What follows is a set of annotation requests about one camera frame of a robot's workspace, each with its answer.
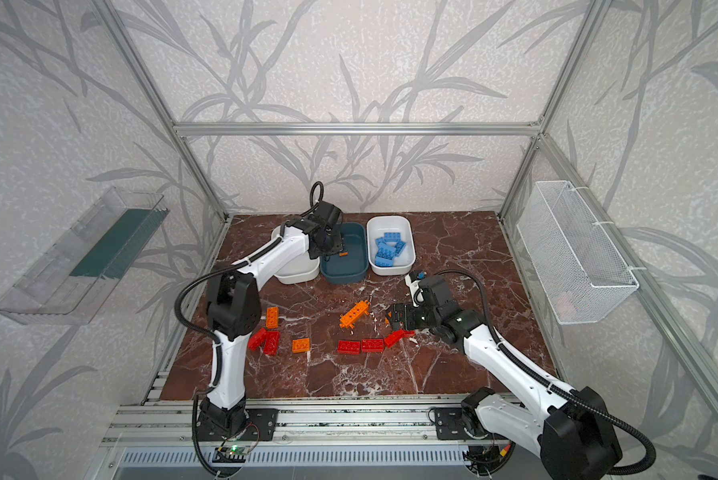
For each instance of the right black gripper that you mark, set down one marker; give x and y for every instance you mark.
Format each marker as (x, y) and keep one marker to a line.
(407, 315)

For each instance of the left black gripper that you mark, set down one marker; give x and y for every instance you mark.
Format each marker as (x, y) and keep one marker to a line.
(333, 241)

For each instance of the blue lego brick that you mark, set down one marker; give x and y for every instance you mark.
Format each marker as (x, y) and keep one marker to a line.
(380, 242)
(387, 253)
(392, 237)
(384, 260)
(399, 248)

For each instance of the blue lego brick front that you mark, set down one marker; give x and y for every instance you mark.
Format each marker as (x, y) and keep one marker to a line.
(399, 248)

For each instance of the red lego brick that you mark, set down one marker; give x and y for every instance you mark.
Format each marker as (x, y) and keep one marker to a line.
(272, 342)
(349, 347)
(375, 345)
(394, 338)
(258, 339)

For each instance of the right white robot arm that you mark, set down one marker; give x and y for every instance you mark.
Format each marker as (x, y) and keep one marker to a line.
(570, 430)

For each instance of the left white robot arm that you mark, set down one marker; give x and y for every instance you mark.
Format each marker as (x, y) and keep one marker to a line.
(234, 308)

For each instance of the red lego brick tilted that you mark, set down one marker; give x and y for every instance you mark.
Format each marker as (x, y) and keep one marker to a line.
(394, 338)

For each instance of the long orange lego brick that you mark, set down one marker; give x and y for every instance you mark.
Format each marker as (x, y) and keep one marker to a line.
(359, 310)

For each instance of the left white plastic bin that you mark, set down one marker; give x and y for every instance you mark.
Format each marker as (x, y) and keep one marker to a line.
(294, 262)

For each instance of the white plastic bin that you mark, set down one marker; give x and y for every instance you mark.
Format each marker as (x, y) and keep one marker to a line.
(294, 262)
(376, 227)

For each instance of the teal plastic bin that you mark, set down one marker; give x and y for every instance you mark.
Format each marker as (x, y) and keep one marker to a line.
(353, 266)

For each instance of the right white plastic bin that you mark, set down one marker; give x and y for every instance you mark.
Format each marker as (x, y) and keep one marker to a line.
(376, 227)

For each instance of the right wiring bundle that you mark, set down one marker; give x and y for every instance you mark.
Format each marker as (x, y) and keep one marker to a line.
(488, 457)

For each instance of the left green circuit board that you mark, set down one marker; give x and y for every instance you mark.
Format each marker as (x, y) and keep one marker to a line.
(232, 454)

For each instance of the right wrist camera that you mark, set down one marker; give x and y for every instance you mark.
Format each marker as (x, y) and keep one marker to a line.
(427, 290)

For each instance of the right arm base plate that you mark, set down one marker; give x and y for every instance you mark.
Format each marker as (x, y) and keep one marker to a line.
(453, 424)

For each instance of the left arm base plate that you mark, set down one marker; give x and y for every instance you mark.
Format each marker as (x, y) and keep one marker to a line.
(261, 426)

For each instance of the white wire mesh basket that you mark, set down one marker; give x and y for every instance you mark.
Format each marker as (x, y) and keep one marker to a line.
(582, 272)

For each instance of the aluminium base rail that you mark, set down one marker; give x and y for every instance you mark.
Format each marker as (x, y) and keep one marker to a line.
(391, 420)

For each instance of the clear plastic wall tray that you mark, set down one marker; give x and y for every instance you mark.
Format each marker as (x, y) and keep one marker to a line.
(69, 283)

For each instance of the aluminium cage frame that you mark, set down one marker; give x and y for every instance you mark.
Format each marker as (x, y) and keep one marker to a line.
(695, 360)

